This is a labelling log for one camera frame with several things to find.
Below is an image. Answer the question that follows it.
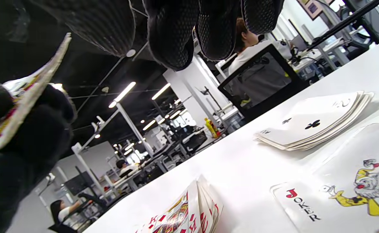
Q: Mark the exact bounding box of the long ceiling light strip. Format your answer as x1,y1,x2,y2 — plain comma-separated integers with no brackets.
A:
108,82,136,108
151,83,171,100

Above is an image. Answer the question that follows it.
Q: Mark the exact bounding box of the framed wall picture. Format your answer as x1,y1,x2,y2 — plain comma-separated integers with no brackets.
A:
298,0,325,20

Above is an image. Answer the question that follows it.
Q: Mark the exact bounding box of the person's right hand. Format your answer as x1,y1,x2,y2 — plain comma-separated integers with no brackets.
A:
31,0,285,72

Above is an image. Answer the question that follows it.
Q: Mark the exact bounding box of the person's left hand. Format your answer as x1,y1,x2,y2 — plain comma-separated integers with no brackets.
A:
0,80,76,233

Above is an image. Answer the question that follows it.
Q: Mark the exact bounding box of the stack of red-backed playing cards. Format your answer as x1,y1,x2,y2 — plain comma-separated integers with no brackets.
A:
0,32,72,157

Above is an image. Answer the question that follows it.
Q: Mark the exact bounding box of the yellow and red packet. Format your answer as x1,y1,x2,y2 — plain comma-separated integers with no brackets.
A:
205,117,220,139

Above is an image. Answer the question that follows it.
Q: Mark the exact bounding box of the pile of face-up diamonds cards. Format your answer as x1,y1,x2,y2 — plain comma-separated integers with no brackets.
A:
134,175,224,233

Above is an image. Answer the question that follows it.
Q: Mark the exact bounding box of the pile of face-up clubs cards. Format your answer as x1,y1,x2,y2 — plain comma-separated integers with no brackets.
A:
254,91,374,151

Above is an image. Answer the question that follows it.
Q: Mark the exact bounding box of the black mesh back office chair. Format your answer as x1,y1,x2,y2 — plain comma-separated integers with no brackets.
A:
218,44,309,123

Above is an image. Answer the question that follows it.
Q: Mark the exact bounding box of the colourful clown joker card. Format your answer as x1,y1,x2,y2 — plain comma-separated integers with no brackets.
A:
270,123,379,233

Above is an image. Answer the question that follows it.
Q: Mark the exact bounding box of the dark office desk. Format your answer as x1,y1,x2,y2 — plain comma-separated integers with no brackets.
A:
306,0,379,52

